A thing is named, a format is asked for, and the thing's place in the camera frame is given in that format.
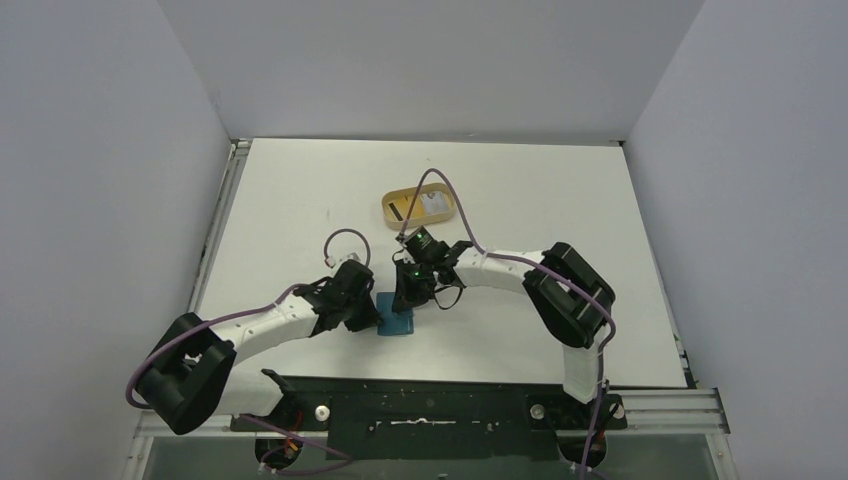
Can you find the grey card in tray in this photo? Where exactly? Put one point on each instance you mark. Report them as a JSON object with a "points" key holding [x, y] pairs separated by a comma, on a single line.
{"points": [[436, 202]]}

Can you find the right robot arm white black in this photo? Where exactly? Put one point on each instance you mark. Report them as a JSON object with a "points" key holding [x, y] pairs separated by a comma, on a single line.
{"points": [[572, 300]]}

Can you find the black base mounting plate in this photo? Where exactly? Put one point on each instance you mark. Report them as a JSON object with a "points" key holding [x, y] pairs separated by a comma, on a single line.
{"points": [[426, 420]]}

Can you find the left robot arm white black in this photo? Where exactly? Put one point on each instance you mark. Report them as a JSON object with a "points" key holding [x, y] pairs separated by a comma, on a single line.
{"points": [[191, 374]]}

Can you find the beige oval tray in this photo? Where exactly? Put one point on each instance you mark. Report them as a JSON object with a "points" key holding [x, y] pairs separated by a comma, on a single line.
{"points": [[427, 220]]}

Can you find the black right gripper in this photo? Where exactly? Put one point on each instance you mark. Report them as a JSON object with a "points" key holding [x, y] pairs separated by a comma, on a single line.
{"points": [[407, 293]]}

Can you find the blue leather card holder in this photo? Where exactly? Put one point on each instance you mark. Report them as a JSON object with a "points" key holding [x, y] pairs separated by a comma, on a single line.
{"points": [[393, 323]]}

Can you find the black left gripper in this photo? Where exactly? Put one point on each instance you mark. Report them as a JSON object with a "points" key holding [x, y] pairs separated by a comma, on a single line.
{"points": [[371, 317]]}

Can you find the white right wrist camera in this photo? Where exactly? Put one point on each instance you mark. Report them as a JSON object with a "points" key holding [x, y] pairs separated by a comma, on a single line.
{"points": [[412, 244]]}

